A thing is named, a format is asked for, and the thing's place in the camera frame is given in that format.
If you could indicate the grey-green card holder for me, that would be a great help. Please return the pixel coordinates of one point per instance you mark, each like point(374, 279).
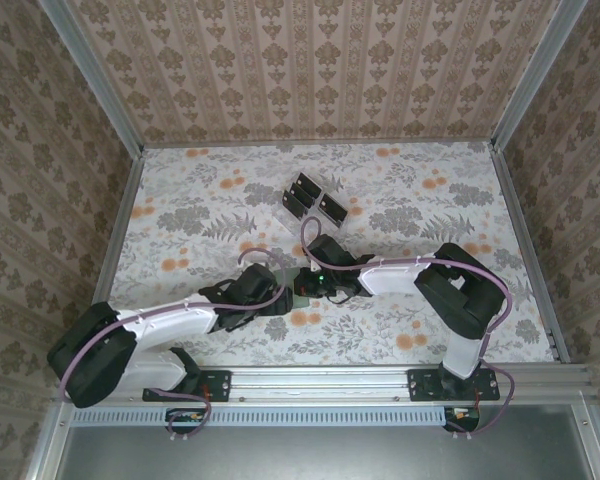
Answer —
point(301, 303)

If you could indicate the aluminium frame post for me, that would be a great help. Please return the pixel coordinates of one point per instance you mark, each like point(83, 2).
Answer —
point(95, 75)
point(536, 75)

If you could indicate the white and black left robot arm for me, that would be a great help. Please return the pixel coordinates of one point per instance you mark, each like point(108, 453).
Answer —
point(175, 320)

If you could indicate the aluminium mounting rail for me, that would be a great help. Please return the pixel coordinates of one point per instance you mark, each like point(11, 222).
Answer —
point(320, 382)

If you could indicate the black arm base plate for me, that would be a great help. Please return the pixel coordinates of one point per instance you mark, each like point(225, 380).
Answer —
point(420, 387)
point(221, 386)

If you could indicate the clear acrylic card stand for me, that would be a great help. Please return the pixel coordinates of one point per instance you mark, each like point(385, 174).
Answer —
point(290, 220)

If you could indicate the aluminium frame bar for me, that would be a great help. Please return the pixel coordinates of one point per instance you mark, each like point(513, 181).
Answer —
point(591, 445)
point(47, 445)

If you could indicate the grey metal panel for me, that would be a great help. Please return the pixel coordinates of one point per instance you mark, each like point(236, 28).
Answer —
point(305, 455)

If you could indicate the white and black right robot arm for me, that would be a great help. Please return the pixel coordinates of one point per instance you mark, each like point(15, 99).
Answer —
point(390, 277)

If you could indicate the aluminium side rail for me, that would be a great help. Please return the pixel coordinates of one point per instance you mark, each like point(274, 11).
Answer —
point(121, 215)
point(519, 225)

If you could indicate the black credit card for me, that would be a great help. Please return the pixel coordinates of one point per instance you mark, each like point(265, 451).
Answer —
point(309, 182)
point(301, 192)
point(294, 203)
point(331, 207)

